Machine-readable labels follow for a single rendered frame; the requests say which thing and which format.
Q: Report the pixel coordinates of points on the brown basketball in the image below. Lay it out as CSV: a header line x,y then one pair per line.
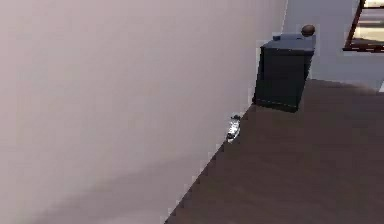
x,y
308,30

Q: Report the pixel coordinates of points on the small silver and black object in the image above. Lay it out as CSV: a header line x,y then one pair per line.
x,y
233,128

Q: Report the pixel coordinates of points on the black cabinet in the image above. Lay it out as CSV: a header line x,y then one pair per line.
x,y
281,76

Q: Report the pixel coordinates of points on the dark blue flat box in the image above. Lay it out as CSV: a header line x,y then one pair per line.
x,y
288,36

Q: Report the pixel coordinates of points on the dark red framed window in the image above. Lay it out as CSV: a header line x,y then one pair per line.
x,y
366,30

